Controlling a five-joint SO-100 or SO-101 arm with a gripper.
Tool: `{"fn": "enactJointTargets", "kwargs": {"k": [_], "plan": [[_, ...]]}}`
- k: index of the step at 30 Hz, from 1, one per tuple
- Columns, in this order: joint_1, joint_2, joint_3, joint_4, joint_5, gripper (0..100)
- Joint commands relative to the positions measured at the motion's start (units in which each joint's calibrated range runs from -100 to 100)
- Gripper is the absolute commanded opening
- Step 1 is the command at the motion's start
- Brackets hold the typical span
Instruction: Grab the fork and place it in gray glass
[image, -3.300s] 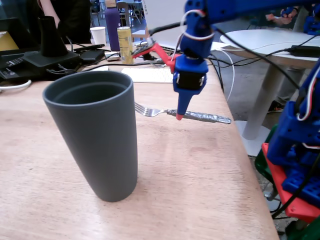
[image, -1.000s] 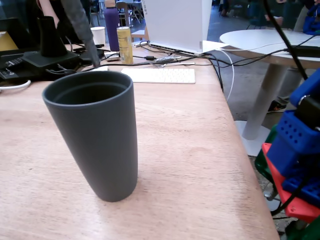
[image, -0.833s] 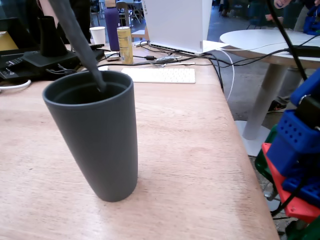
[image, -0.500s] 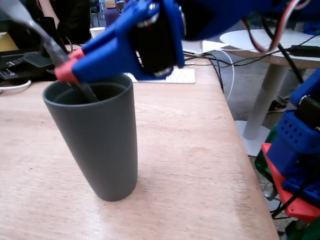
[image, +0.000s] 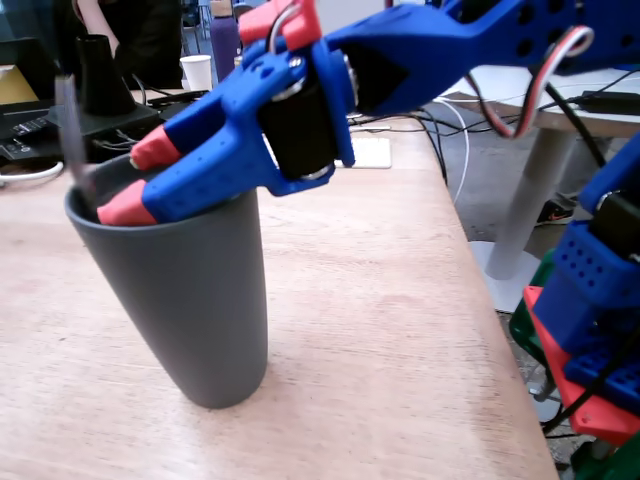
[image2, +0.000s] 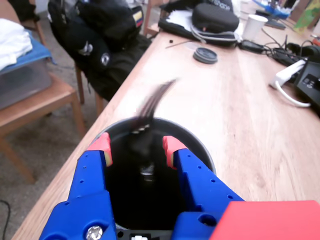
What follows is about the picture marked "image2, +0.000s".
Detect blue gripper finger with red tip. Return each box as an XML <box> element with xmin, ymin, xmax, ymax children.
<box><xmin>38</xmin><ymin>131</ymin><xmax>118</xmax><ymax>240</ymax></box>
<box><xmin>161</xmin><ymin>135</ymin><xmax>245</xmax><ymax>240</ymax></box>

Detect metal fork with taped handle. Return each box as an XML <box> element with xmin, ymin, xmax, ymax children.
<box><xmin>129</xmin><ymin>78</ymin><xmax>179</xmax><ymax>185</ymax></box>

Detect black round bowl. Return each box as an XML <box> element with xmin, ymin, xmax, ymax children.
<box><xmin>91</xmin><ymin>117</ymin><xmax>217</xmax><ymax>232</ymax></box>

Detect wooden stool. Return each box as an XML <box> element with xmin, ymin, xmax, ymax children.
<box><xmin>0</xmin><ymin>72</ymin><xmax>87</xmax><ymax>185</ymax></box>

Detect wooden chair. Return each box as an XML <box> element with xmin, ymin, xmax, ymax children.
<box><xmin>74</xmin><ymin>63</ymin><xmax>106</xmax><ymax>118</ymax></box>

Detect gray round lid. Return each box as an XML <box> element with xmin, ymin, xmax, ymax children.
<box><xmin>192</xmin><ymin>46</ymin><xmax>218</xmax><ymax>65</ymax></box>

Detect clear plastic storage box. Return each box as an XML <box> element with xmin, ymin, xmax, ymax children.
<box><xmin>0</xmin><ymin>58</ymin><xmax>53</xmax><ymax>111</ymax></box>

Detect black power adapter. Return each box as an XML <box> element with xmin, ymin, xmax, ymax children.
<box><xmin>238</xmin><ymin>39</ymin><xmax>265</xmax><ymax>53</ymax></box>

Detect black desk phone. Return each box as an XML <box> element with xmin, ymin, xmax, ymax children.
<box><xmin>293</xmin><ymin>61</ymin><xmax>320</xmax><ymax>112</ymax></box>

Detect flat black bag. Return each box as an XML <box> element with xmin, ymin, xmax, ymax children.
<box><xmin>158</xmin><ymin>16</ymin><xmax>239</xmax><ymax>48</ymax></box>

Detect black jacket with white logo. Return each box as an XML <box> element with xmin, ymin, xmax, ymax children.
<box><xmin>47</xmin><ymin>0</ymin><xmax>153</xmax><ymax>102</ymax></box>

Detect blue cloth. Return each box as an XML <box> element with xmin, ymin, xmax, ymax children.
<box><xmin>0</xmin><ymin>29</ymin><xmax>55</xmax><ymax>75</ymax></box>

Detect white paper cup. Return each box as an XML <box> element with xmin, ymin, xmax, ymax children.
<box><xmin>241</xmin><ymin>14</ymin><xmax>269</xmax><ymax>42</ymax></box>

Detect black zip case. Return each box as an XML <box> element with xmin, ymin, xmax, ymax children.
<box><xmin>191</xmin><ymin>2</ymin><xmax>240</xmax><ymax>35</ymax></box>

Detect black headphones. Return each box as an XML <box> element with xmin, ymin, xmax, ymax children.
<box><xmin>286</xmin><ymin>42</ymin><xmax>320</xmax><ymax>59</ymax></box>

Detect white cloth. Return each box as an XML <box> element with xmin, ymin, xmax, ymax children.
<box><xmin>0</xmin><ymin>18</ymin><xmax>33</xmax><ymax>70</ymax></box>

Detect black backpack with flag patch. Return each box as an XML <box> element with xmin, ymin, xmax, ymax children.
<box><xmin>74</xmin><ymin>0</ymin><xmax>145</xmax><ymax>53</ymax></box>

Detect green yellow box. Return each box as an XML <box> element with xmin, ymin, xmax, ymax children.
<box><xmin>293</xmin><ymin>0</ymin><xmax>320</xmax><ymax>35</ymax></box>

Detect red camera mount bracket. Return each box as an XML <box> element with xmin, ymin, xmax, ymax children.
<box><xmin>209</xmin><ymin>199</ymin><xmax>320</xmax><ymax>240</ymax></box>

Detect black cable tie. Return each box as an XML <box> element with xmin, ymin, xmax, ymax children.
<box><xmin>165</xmin><ymin>39</ymin><xmax>194</xmax><ymax>50</ymax></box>

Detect white charger cable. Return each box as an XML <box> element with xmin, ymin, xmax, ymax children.
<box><xmin>268</xmin><ymin>59</ymin><xmax>312</xmax><ymax>108</ymax></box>

